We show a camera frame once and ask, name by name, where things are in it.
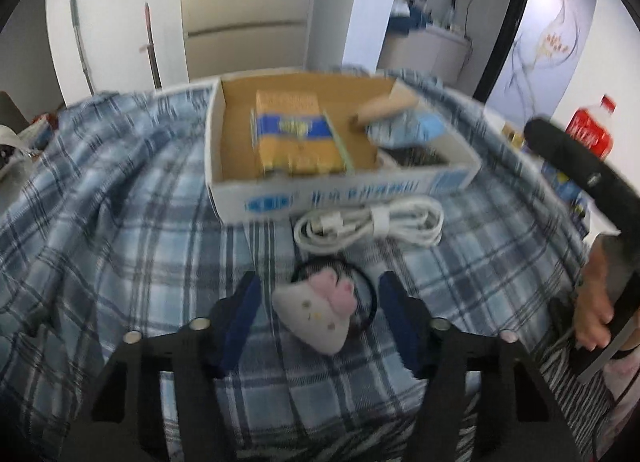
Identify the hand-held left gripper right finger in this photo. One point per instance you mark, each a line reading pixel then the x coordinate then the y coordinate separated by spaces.
pixel 400 322

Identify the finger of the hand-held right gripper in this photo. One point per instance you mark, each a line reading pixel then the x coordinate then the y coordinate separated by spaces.
pixel 560 152

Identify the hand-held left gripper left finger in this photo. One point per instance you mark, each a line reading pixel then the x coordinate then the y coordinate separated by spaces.
pixel 240 322

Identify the cardboard box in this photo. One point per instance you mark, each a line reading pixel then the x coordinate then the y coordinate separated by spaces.
pixel 340 187

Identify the yellow blue snack packet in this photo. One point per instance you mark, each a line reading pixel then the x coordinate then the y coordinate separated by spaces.
pixel 295 137

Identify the person's right hand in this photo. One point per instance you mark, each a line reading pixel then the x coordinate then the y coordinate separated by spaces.
pixel 592 302

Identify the blue printed packet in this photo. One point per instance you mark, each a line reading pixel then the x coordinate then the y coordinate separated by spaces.
pixel 567 197

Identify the striped grey clothing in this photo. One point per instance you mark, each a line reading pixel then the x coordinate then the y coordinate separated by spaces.
pixel 575 407

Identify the blue plaid blanket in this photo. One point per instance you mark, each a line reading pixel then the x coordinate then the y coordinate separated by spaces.
pixel 125 222

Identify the light blue packet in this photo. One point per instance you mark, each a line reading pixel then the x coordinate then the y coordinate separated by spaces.
pixel 407 130

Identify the white kitchen counter cabinet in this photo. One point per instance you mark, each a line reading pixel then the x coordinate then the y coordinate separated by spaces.
pixel 425 55

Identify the dark blue cloth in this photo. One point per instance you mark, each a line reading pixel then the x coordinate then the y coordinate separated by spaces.
pixel 407 20

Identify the white plastic bag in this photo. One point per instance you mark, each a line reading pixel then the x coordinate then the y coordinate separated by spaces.
pixel 12 152

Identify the beige refrigerator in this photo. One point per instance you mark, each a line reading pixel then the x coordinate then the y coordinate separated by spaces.
pixel 250 2

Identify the black door frame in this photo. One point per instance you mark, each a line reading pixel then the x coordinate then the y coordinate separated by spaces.
pixel 507 17

